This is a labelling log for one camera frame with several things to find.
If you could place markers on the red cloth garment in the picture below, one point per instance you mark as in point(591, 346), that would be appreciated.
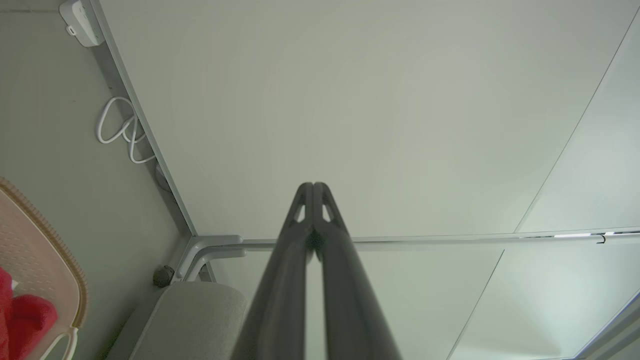
point(27, 315)

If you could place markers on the grey metal partition frame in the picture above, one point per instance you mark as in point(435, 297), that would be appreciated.
point(210, 246)

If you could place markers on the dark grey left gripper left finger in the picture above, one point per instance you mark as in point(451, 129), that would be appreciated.
point(280, 300)

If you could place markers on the white power strip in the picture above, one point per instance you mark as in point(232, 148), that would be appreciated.
point(82, 22)

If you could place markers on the grey fabric sofa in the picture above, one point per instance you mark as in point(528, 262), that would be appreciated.
point(190, 320)

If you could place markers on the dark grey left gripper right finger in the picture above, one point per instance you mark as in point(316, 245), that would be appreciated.
point(350, 300)

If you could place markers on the beige perforated laundry basket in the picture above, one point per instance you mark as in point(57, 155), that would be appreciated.
point(35, 250)

